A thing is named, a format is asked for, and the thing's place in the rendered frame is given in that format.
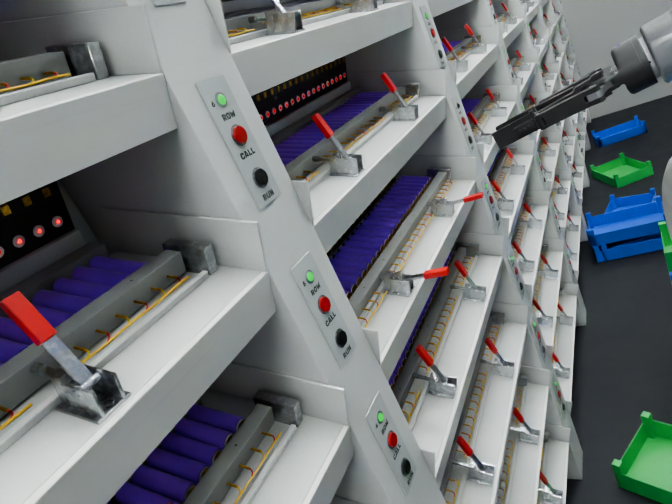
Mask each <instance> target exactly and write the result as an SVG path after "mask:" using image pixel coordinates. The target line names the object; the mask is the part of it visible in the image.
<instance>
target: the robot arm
mask: <svg viewBox="0 0 672 504"><path fill-rule="evenodd" d="M640 33H641V35H642V37H640V38H638V39H637V37H636V35H635V36H633V37H631V38H630V39H628V40H626V41H624V42H623V43H621V44H619V45H617V46H616V47H614V48H612V49H611V52H610V53H611V56H612V59H613V61H614V65H611V66H609V67H606V68H604V69H602V68H601V67H599V68H595V69H593V70H592V71H591V72H590V73H588V74H587V75H585V76H583V77H582V78H580V79H578V80H576V81H575V82H573V83H571V84H569V85H568V86H566V87H564V88H562V89H560V90H559V91H557V92H555V93H553V94H552V95H550V96H548V97H546V98H544V99H542V100H540V102H539V103H538V104H536V106H535V107H534V106H533V107H531V108H529V109H527V110H525V111H524V112H522V113H520V114H518V115H516V116H514V117H513V118H511V119H509V120H507V121H505V122H503V123H502V124H500V125H498V126H496V128H495V129H496V130H497V131H495V132H493V133H492V136H493V138H494V140H495V142H496V143H497V145H498V147H499V149H502V148H504V147H506V146H508V145H510V144H512V143H514V142H516V141H518V140H519V139H521V138H523V137H525V136H527V135H529V134H531V133H533V132H535V131H537V130H539V129H541V130H545V129H547V128H548V127H550V126H552V125H554V124H556V123H558V122H560V121H562V120H564V119H566V118H568V117H570V116H572V115H574V114H577V113H579V112H581V111H583V110H585V109H587V108H589V107H591V106H594V105H596V104H599V103H602V102H604V101H605V100H606V98H607V97H608V96H610V95H612V94H613V93H612V91H614V90H615V89H617V88H618V87H620V86H621V85H623V84H625V85H626V87H627V89H628V91H629V92H630V93H631V94H636V93H638V92H640V91H642V90H644V89H646V88H648V87H650V86H652V85H654V84H656V83H658V80H657V78H658V77H660V76H662V78H663V80H664V82H666V83H669V82H670V81H672V9H671V10H669V11H667V12H666V13H664V14H662V15H660V16H659V17H657V18H655V19H653V20H652V21H650V22H648V23H646V24H645V25H643V26H641V27H640ZM662 201H663V209H664V215H665V220H666V224H667V228H668V231H669V235H670V238H671V241H672V157H671V158H670V160H669V161H668V163H667V166H666V169H665V173H664V176H663V181H662Z"/></svg>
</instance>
